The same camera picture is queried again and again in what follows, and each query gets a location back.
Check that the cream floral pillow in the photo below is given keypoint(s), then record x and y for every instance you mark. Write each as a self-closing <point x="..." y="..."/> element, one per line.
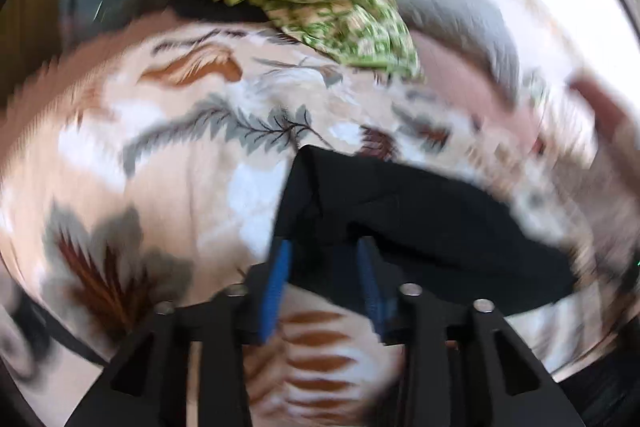
<point x="566" y="123"/>

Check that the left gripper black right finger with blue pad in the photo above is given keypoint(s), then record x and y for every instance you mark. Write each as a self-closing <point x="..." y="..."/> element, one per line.
<point x="461" y="365"/>

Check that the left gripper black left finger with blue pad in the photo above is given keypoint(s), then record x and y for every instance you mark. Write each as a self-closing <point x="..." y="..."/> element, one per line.
<point x="145" y="383"/>

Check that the grey quilted pillow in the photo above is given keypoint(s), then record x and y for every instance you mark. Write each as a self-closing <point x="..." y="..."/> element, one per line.
<point x="475" y="29"/>

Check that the black pants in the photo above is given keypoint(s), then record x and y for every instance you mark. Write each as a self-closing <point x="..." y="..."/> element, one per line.
<point x="448" y="236"/>

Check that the reddish brown armchair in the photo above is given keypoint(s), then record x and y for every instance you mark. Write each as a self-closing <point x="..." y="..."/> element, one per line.
<point x="619" y="129"/>

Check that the pink bed sheet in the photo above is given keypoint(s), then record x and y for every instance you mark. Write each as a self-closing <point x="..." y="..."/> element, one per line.
<point x="466" y="86"/>

